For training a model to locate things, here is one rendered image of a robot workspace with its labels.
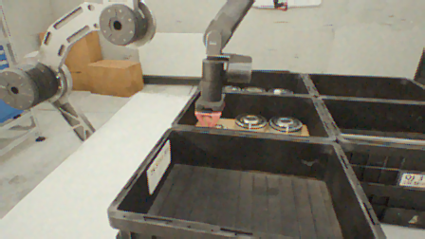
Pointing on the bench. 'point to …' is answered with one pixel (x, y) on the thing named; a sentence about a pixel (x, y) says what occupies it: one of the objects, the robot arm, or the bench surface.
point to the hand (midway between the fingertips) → (209, 127)
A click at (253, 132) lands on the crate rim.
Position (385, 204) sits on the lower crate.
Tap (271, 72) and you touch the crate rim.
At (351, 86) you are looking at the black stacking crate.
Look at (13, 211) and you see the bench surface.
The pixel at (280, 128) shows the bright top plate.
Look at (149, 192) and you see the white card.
